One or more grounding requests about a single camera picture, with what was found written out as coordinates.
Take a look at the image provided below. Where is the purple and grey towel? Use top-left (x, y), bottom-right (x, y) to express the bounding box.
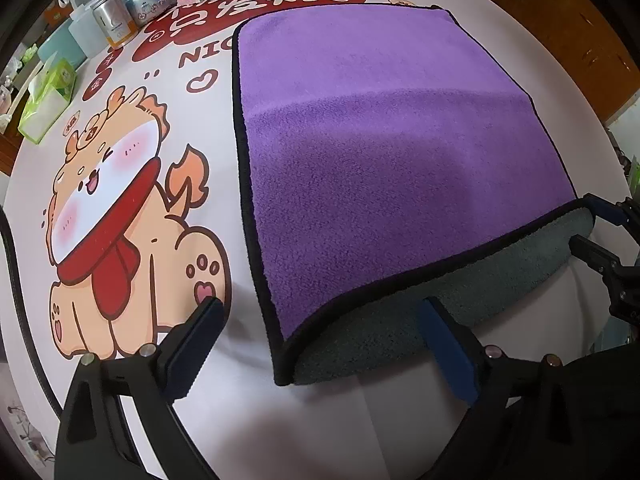
top-left (232, 3), bottom-right (596, 386)

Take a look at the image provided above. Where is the brown wooden sideboard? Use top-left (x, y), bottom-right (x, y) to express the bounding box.
top-left (491, 0), bottom-right (639, 122)

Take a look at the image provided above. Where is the green tissue pack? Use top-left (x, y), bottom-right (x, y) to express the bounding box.
top-left (18, 52), bottom-right (77, 144)

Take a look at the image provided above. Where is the light blue container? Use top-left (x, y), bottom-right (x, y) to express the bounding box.
top-left (37, 18), bottom-right (87, 68)

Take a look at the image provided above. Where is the white plastic container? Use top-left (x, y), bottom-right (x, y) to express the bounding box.
top-left (68, 4), bottom-right (107, 58)

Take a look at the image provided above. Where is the pink printed tablecloth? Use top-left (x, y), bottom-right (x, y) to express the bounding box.
top-left (1, 0), bottom-right (627, 479)

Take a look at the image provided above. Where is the black cable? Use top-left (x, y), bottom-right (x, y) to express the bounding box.
top-left (0, 206), bottom-right (64, 418)

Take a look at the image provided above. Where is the silver metal tin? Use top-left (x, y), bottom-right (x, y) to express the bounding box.
top-left (91, 0), bottom-right (138, 50)

